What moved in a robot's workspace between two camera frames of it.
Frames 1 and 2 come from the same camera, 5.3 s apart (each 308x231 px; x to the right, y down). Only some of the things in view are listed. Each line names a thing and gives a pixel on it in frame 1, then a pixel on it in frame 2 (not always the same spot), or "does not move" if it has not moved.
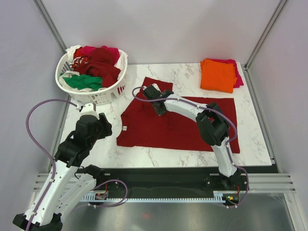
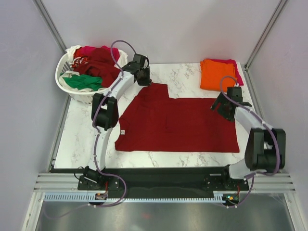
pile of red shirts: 99,61 does not move
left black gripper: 106,126 -> 147,82
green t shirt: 83,81 does not move
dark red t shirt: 139,126 does not move
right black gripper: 160,112 -> 221,99
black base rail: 171,183 does not move
